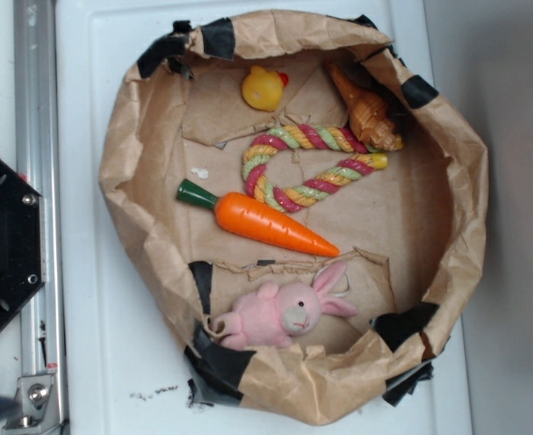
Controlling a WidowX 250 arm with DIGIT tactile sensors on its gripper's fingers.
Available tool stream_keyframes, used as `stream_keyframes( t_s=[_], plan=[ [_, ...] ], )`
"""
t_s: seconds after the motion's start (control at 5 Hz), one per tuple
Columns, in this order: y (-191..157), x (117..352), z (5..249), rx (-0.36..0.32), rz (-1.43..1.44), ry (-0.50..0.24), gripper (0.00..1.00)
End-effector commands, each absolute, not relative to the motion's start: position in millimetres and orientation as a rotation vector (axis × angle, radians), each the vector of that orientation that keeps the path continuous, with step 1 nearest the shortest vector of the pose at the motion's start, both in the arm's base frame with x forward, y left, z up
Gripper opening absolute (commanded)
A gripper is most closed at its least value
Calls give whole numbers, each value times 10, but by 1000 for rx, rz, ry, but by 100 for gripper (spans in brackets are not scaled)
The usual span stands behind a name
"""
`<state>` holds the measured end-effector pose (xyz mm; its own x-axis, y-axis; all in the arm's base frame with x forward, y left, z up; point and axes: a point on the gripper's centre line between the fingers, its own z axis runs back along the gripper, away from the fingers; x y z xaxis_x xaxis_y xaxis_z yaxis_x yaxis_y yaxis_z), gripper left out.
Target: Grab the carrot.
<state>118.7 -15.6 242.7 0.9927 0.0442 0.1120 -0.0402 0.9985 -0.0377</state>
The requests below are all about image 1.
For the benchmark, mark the pink plush bunny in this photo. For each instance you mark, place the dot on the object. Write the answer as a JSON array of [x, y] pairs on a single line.
[[274, 314]]

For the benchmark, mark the white plastic tray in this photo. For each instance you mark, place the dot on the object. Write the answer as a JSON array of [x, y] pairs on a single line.
[[126, 375]]

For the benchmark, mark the metal corner bracket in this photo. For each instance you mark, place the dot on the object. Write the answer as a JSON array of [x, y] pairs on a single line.
[[38, 407]]

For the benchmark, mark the multicolour braided rope toy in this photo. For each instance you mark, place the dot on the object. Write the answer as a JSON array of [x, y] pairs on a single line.
[[363, 161]]

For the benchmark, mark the yellow rubber duck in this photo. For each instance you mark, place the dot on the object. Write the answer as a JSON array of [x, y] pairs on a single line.
[[263, 89]]

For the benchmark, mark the orange plastic toy carrot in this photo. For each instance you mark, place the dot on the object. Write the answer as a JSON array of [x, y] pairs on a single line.
[[244, 216]]

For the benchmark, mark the brown paper bag bin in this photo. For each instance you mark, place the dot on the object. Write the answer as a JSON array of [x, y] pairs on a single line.
[[413, 235]]

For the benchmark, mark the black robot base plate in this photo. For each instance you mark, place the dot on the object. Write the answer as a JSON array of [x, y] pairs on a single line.
[[21, 270]]

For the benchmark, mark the orange toy conch shell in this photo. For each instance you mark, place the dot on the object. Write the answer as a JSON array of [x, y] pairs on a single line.
[[367, 112]]

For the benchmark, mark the aluminium frame rail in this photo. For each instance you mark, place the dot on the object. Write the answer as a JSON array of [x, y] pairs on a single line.
[[43, 345]]

